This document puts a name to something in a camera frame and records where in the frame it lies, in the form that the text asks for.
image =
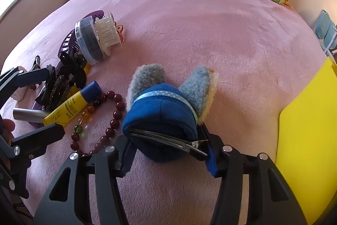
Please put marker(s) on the purple hairbrush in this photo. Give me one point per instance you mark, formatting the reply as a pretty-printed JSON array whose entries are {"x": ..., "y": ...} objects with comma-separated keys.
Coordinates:
[{"x": 67, "y": 41}]

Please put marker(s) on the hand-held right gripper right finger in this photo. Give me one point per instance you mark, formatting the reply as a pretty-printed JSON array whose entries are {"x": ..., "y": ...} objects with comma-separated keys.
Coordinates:
[{"x": 211, "y": 161}]

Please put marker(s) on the blue chair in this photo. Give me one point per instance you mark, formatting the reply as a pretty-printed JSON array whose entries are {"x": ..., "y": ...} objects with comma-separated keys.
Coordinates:
[{"x": 325, "y": 27}]

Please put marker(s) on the silver tube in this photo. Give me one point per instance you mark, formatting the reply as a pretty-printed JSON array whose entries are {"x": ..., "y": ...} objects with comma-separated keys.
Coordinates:
[{"x": 29, "y": 114}]

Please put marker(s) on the person's left hand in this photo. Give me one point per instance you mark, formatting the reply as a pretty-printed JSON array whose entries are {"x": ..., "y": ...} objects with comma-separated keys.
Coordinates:
[{"x": 8, "y": 127}]

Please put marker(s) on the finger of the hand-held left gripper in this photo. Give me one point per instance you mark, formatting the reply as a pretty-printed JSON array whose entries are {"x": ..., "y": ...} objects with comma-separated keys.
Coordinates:
[
  {"x": 36, "y": 77},
  {"x": 39, "y": 136}
]

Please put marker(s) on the white claw hair clip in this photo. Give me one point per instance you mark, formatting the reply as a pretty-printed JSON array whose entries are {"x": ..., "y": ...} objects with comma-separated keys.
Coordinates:
[{"x": 108, "y": 32}]

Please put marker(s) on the white jar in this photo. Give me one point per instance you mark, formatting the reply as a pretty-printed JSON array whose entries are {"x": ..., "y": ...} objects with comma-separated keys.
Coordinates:
[{"x": 19, "y": 93}]

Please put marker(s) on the black rhinestone hair clip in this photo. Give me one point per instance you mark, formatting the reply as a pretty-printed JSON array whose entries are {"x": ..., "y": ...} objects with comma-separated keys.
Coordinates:
[{"x": 59, "y": 89}]

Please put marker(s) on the yellow tube with blue cap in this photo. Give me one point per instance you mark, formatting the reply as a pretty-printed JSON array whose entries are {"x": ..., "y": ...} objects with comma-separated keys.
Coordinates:
[{"x": 68, "y": 106}]

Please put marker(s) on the cartoon hair clip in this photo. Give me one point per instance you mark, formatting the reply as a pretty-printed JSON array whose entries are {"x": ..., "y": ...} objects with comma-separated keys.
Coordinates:
[{"x": 120, "y": 30}]

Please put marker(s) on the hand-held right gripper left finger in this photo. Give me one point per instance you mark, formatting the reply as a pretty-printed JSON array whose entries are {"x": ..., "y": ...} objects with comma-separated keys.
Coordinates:
[{"x": 128, "y": 159}]

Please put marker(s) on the brown hand grip exerciser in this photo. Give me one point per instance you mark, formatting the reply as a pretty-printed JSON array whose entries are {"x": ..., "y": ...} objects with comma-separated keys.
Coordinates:
[{"x": 35, "y": 63}]

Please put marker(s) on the blue plush bunny hair clip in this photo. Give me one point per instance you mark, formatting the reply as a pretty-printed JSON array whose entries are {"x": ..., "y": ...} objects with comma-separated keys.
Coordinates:
[{"x": 160, "y": 114}]

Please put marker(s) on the black pearl bow hair clip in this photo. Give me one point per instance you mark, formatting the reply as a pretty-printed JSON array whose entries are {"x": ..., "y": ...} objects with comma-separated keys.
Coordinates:
[{"x": 73, "y": 69}]

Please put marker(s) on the yellow plastic bin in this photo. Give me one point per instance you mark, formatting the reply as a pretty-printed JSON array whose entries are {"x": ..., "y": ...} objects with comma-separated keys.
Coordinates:
[{"x": 305, "y": 140}]

